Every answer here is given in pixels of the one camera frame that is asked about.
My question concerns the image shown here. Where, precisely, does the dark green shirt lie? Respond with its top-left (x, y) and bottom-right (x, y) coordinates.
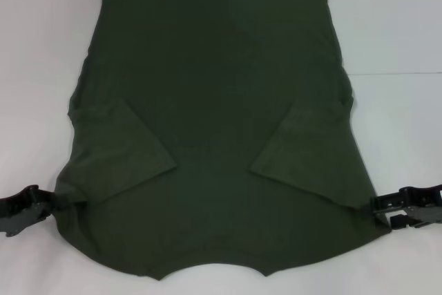
top-left (55, 0), bottom-right (393, 281)

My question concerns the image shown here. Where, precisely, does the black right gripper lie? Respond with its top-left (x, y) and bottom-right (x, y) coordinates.
top-left (370, 183), bottom-right (442, 231)

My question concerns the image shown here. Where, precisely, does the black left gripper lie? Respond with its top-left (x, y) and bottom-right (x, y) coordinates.
top-left (0, 184), bottom-right (75, 239)

